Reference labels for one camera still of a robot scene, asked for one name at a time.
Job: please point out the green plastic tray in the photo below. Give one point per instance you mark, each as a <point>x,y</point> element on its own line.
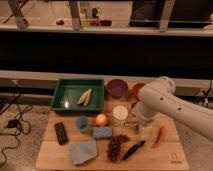
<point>68,92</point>

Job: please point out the orange peach toy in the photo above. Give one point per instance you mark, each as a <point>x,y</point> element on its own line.
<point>101,120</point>

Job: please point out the clear plastic gripper attachment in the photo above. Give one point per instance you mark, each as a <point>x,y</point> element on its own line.
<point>145,132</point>

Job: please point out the yellow corn cob toy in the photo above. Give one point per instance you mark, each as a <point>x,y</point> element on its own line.
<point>85,98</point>

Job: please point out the blue cup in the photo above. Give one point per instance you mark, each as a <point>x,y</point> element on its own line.
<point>82,124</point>

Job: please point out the red bowl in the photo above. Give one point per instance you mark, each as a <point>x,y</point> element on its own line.
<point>136,89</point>

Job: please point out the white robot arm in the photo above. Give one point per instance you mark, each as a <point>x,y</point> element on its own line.
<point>158,96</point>

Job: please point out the black remote control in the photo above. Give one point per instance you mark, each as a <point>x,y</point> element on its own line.
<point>61,133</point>

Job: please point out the blue grey towel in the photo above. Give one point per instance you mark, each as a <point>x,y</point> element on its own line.
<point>83,151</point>

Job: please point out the black handled brush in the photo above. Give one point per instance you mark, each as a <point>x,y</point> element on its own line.
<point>133,149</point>

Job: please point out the red chili pepper toy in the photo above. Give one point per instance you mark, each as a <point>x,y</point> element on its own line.
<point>160,138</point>

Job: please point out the purple bowl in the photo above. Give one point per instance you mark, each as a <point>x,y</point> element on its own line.
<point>116,88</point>

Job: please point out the dark grape bunch toy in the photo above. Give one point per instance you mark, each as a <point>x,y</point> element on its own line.
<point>114,146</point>

